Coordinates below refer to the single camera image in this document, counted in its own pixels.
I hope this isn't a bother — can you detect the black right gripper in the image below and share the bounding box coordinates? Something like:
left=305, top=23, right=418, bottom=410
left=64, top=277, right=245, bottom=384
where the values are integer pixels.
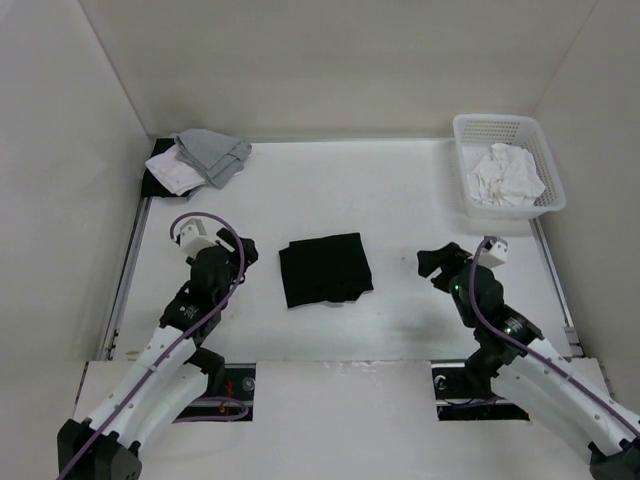
left=415, top=241, right=476, bottom=327

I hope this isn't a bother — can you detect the black tank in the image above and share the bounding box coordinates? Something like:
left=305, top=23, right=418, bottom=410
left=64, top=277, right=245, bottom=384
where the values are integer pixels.
left=279, top=232, right=374, bottom=309
left=141, top=138, right=193, bottom=198

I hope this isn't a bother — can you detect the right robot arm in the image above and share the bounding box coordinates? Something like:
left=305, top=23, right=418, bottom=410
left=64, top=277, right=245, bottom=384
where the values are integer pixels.
left=417, top=236, right=639, bottom=479

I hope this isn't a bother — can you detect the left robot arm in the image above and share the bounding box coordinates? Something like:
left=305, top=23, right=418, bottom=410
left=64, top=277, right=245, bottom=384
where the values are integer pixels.
left=57, top=229, right=259, bottom=479

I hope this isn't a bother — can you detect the grey folded tank top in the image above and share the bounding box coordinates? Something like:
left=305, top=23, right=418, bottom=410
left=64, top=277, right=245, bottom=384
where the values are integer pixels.
left=174, top=129, right=252, bottom=189

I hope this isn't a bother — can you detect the white folded tank top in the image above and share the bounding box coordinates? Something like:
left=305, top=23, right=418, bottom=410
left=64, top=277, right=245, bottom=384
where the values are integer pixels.
left=145, top=146, right=206, bottom=196

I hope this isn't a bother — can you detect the white crumpled tank top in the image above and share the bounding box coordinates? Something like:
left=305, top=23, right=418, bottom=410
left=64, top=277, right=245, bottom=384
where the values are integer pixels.
left=467, top=143, right=546, bottom=207

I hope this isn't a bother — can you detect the black folded tank top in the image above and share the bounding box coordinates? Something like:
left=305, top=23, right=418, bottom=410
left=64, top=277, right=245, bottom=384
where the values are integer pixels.
left=141, top=138, right=193, bottom=198

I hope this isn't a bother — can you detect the white plastic laundry basket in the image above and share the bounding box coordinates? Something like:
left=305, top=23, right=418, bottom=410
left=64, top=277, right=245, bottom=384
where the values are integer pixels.
left=453, top=114, right=566, bottom=220

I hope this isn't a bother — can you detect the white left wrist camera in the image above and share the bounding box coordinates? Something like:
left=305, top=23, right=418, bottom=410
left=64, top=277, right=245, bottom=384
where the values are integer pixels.
left=177, top=218, right=216, bottom=259

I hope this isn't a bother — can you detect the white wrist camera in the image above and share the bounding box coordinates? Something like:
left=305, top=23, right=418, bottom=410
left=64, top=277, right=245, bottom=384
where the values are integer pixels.
left=177, top=218, right=216, bottom=259
left=479, top=237, right=508, bottom=269

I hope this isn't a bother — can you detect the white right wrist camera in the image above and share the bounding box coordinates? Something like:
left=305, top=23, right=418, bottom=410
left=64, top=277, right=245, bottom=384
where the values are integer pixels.
left=479, top=237, right=508, bottom=269

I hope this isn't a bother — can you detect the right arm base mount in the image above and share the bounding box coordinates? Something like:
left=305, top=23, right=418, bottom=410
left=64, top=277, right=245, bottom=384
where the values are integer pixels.
left=431, top=362, right=530, bottom=422

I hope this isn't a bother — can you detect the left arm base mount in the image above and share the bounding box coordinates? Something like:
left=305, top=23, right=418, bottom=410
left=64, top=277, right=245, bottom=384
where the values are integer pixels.
left=175, top=364, right=256, bottom=423

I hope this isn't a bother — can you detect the right aluminium table rail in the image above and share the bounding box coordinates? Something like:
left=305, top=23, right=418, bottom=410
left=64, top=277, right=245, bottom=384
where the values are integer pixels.
left=529, top=218, right=585, bottom=358

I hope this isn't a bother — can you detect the aluminium table rail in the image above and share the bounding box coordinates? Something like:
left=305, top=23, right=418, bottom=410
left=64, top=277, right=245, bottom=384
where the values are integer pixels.
left=529, top=218, right=585, bottom=358
left=95, top=198, right=151, bottom=361

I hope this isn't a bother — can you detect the left aluminium table rail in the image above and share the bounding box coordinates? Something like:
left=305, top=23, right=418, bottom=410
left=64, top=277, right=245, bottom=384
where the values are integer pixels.
left=95, top=198, right=151, bottom=361

